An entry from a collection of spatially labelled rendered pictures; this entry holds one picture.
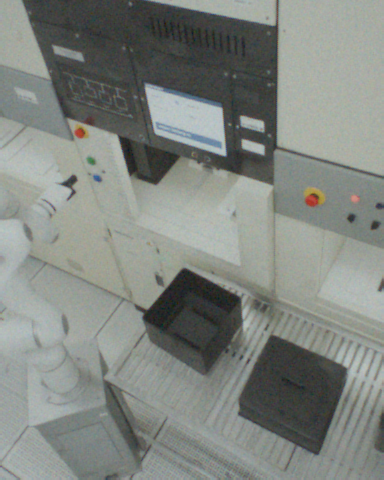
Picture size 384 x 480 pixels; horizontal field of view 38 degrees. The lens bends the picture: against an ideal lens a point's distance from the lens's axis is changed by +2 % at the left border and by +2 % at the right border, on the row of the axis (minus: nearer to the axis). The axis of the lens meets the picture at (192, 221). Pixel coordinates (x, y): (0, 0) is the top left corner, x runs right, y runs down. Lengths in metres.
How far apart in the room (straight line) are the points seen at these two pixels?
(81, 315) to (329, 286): 1.62
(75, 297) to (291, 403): 1.77
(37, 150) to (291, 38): 1.84
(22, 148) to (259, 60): 1.79
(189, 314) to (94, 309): 1.14
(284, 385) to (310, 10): 1.21
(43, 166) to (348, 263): 1.55
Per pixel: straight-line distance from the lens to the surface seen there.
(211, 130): 1.77
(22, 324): 1.92
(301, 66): 1.50
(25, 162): 2.98
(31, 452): 3.06
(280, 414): 1.98
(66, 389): 2.21
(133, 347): 2.26
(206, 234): 2.38
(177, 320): 2.27
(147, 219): 2.48
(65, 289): 3.46
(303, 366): 2.05
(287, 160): 1.69
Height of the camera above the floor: 2.70
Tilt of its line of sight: 49 degrees down
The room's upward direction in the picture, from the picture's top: 10 degrees counter-clockwise
